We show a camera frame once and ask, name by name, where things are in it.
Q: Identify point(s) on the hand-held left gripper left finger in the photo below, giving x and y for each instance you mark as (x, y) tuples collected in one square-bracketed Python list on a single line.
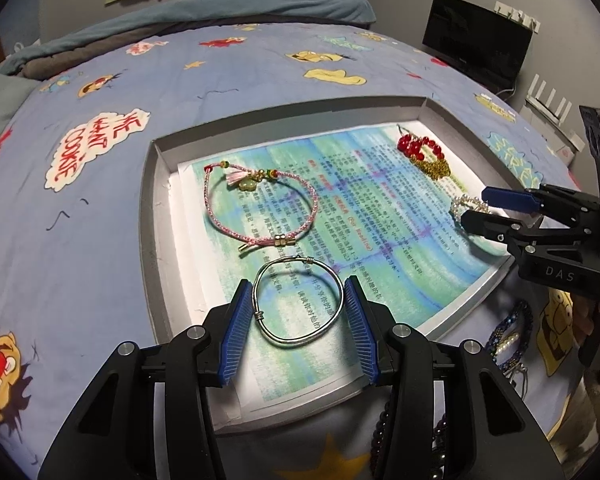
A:
[(235, 330)]

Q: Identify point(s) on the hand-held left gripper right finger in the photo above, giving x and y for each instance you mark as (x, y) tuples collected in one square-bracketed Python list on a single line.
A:
[(362, 330)]

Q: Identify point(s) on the printed paper sheet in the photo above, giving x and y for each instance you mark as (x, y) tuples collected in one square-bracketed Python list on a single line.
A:
[(380, 210)]

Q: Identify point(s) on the grey blanket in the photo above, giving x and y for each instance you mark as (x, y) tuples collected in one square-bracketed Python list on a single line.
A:
[(50, 67)]

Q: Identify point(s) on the grey cardboard tray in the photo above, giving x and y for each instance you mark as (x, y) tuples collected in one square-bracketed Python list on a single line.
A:
[(151, 230)]

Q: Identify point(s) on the white wall hook rack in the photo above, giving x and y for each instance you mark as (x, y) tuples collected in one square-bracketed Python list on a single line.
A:
[(517, 12)]

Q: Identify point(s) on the white wifi router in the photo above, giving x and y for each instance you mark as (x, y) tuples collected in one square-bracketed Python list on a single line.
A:
[(562, 140)]

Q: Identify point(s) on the person's right forearm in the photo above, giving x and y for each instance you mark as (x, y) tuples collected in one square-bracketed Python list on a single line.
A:
[(595, 410)]

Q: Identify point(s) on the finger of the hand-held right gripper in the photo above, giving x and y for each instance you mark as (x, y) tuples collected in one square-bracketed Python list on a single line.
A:
[(505, 197), (485, 225)]

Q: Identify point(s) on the black monitor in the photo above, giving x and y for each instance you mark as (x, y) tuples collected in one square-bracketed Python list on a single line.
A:
[(475, 35)]

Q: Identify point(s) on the teal duvet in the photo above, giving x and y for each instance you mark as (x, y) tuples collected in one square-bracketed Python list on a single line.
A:
[(230, 10)]

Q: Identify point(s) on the person's right hand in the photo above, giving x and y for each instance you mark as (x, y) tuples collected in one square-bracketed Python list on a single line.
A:
[(582, 322)]

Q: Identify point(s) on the blue cartoon printed bedsheet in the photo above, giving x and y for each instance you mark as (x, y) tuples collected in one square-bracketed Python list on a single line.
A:
[(105, 240)]

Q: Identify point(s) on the grey-green pillow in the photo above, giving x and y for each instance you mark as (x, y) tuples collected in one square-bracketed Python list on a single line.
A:
[(0, 100)]

